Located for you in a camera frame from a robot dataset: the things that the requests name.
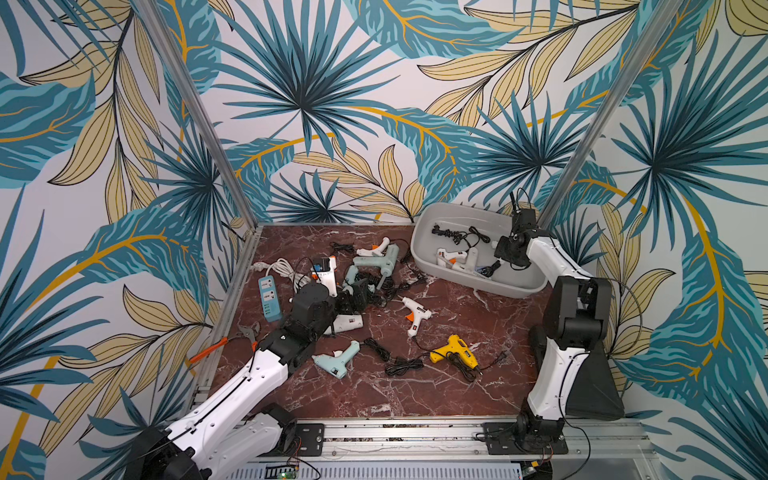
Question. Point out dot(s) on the white orange-trigger glue gun front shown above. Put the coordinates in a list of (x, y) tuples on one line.
[(451, 260)]

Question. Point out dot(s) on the white small glue gun pair-left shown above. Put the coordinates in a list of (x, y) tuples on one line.
[(417, 314)]

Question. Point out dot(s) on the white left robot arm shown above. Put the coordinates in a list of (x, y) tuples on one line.
[(215, 438)]

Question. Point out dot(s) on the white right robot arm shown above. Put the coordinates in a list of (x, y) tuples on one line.
[(575, 322)]

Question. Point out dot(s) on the large white pink-tip glue gun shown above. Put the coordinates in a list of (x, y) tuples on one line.
[(345, 323)]

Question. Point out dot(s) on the grey plastic storage box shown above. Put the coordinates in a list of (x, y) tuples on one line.
[(458, 228)]

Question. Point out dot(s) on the mint green small glue gun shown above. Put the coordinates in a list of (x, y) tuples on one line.
[(337, 364)]

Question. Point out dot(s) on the white glue gun at back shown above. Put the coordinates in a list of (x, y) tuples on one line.
[(377, 250)]

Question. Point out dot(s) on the mint green large glue gun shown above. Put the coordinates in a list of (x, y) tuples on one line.
[(385, 264)]

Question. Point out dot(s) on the yellow glue gun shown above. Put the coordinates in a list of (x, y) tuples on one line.
[(455, 347)]

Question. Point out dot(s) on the blue white power strip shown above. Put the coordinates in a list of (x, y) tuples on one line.
[(269, 299)]

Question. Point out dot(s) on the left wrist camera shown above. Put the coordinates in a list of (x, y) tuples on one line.
[(323, 271)]

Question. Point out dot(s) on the orange handled pliers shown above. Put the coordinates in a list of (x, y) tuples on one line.
[(204, 353)]

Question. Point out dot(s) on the aluminium front rail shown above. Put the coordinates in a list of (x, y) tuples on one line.
[(439, 448)]

